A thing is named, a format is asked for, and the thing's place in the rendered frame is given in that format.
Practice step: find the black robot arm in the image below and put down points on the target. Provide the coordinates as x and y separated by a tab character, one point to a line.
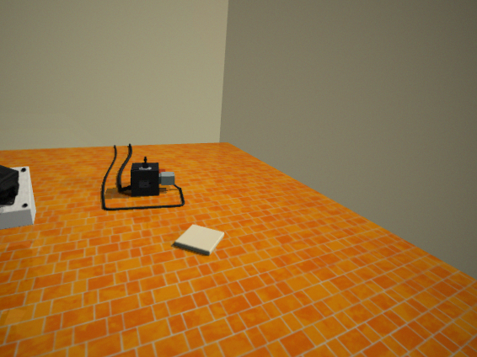
9	185

